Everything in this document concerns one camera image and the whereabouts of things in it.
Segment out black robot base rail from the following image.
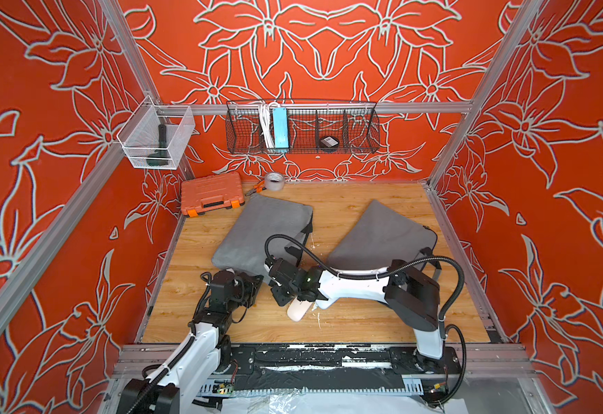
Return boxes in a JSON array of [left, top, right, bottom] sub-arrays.
[[216, 343, 463, 395]]

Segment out white coiled cable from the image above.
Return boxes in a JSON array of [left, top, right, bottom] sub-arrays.
[[257, 102, 276, 150]]

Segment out clear plastic wall bin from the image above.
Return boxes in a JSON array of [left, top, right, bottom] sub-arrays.
[[118, 97, 196, 170]]

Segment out grey laptop bag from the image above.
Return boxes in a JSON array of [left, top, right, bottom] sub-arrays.
[[212, 194, 313, 282], [325, 200, 438, 271]]

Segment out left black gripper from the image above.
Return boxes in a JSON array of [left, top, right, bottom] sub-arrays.
[[224, 273, 263, 316]]

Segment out light blue box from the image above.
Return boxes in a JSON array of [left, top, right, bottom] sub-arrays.
[[272, 107, 289, 153]]

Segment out black wire wall basket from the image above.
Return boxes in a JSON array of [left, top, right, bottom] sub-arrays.
[[225, 99, 381, 155]]

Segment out dark green flashlight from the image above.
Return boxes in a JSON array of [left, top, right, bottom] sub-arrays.
[[146, 124, 169, 167]]

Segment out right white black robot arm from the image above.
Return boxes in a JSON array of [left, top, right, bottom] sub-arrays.
[[264, 234, 467, 409]]

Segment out orange handled pliers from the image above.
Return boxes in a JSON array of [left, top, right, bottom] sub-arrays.
[[244, 181, 266, 198]]

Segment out pink computer mouse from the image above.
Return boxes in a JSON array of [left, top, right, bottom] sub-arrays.
[[287, 299, 313, 322]]

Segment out orange tool case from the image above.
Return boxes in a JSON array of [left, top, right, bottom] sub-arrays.
[[181, 172, 245, 217]]

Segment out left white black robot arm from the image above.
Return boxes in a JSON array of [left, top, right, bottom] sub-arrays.
[[117, 269, 263, 413]]

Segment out clear tape roll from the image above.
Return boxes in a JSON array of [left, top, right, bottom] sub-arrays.
[[264, 172, 286, 191]]

